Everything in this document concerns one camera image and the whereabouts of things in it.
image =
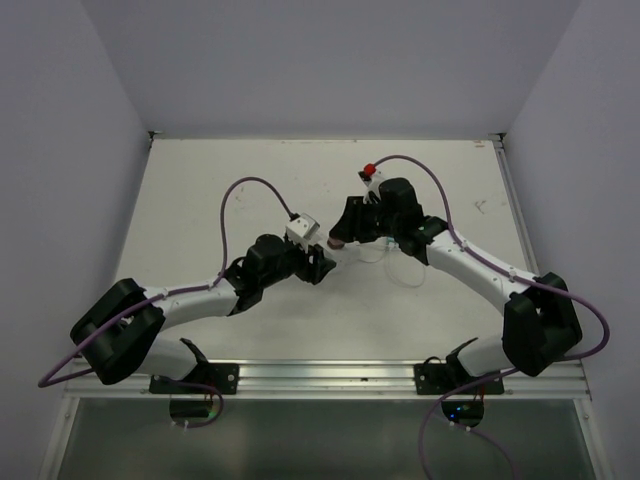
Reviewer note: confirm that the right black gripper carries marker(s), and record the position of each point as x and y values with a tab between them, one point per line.
352	225

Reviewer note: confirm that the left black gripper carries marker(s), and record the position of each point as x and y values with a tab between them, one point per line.
314	270

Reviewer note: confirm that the pink dual usb charger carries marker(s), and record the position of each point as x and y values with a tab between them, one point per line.
335	244

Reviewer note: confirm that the white cube power socket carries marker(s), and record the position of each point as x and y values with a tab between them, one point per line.
347	255

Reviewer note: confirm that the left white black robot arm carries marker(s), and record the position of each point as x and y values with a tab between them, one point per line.
121	334

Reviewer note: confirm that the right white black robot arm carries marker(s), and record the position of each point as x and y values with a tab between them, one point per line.
540	324

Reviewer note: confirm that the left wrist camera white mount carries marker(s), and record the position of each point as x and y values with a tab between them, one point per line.
302	231

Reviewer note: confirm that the right wrist camera red mount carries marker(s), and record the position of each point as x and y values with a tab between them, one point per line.
372	178

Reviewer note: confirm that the aluminium extrusion rail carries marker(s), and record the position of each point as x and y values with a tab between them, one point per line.
382	379

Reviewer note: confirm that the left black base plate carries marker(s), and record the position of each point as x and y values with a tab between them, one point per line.
221	376

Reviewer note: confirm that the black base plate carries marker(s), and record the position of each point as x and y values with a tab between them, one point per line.
221	376
435	376

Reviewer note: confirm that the right side aluminium rail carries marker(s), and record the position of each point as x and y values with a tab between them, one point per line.
498	141

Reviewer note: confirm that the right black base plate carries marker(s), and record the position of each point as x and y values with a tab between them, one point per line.
435	376

